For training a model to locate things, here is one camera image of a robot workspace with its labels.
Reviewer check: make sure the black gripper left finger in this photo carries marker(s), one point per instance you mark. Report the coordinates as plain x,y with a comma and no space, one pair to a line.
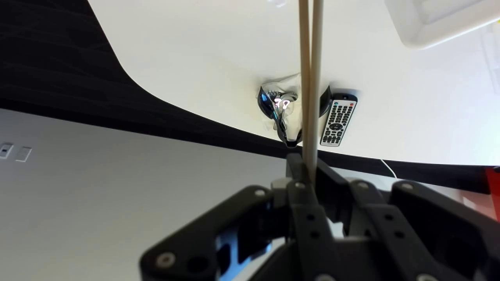
306,218

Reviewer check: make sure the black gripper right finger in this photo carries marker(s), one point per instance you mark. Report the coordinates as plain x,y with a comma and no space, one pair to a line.
395,228

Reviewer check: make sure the white wall outlet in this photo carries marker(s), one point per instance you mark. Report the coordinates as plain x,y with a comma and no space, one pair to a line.
4,150
23,154

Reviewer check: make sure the white shallow tray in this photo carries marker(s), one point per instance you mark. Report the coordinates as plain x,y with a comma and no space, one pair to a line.
442,28

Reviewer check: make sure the red orange box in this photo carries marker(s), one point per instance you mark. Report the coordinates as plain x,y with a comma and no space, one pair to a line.
493,187

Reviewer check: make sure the thin pale wooden stick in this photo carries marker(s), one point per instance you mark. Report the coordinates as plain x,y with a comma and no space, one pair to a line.
317,51
304,51

